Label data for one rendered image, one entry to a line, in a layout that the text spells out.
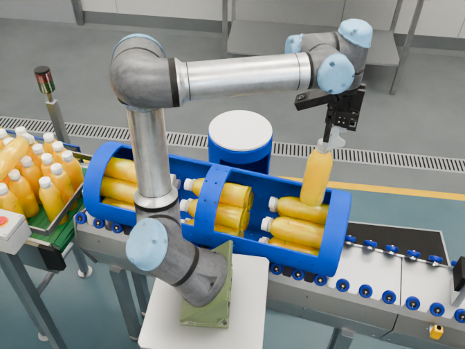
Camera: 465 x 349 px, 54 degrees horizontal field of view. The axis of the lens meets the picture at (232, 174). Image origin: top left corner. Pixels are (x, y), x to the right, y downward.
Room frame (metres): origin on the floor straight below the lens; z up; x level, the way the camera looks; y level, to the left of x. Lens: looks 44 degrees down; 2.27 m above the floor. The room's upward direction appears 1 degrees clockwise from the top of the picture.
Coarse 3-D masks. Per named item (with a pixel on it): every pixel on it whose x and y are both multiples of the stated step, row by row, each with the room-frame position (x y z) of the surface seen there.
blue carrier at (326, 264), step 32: (96, 160) 1.13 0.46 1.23; (192, 160) 1.15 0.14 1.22; (96, 192) 1.04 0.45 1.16; (192, 192) 1.20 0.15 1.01; (256, 192) 1.15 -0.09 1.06; (288, 192) 1.12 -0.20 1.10; (128, 224) 1.01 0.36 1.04; (256, 224) 1.08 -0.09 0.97; (288, 256) 0.84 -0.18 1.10; (320, 256) 0.82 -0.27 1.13
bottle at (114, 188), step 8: (104, 176) 1.13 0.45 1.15; (104, 184) 1.09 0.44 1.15; (112, 184) 1.09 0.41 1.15; (120, 184) 1.09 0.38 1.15; (128, 184) 1.09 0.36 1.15; (136, 184) 1.10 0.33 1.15; (104, 192) 1.08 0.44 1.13; (112, 192) 1.07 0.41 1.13; (120, 192) 1.07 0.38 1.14; (128, 192) 1.06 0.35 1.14; (120, 200) 1.06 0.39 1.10; (128, 200) 1.05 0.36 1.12
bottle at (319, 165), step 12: (312, 156) 0.96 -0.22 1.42; (324, 156) 0.95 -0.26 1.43; (312, 168) 0.94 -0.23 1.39; (324, 168) 0.93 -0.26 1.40; (312, 180) 0.93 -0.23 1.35; (324, 180) 0.93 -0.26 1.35; (300, 192) 0.96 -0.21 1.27; (312, 192) 0.92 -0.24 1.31; (324, 192) 0.93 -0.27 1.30; (312, 204) 0.92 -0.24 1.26
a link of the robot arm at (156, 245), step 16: (144, 224) 0.70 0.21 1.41; (160, 224) 0.69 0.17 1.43; (176, 224) 0.73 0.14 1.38; (128, 240) 0.68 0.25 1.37; (144, 240) 0.65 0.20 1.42; (160, 240) 0.65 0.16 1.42; (176, 240) 0.67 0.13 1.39; (128, 256) 0.64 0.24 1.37; (144, 256) 0.61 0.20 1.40; (160, 256) 0.62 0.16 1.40; (176, 256) 0.63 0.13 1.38; (192, 256) 0.65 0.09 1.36; (160, 272) 0.61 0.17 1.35; (176, 272) 0.61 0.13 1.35
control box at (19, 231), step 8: (0, 208) 1.01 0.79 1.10; (0, 216) 0.98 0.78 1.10; (8, 216) 0.98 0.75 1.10; (16, 216) 0.98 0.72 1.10; (8, 224) 0.95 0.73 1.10; (16, 224) 0.95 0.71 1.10; (24, 224) 0.98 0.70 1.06; (0, 232) 0.91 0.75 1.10; (8, 232) 0.91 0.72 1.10; (16, 232) 0.94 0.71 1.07; (24, 232) 0.96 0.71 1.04; (0, 240) 0.90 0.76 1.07; (8, 240) 0.90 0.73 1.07; (16, 240) 0.92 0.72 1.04; (24, 240) 0.95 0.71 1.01; (0, 248) 0.91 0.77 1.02; (8, 248) 0.90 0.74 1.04; (16, 248) 0.91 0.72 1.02
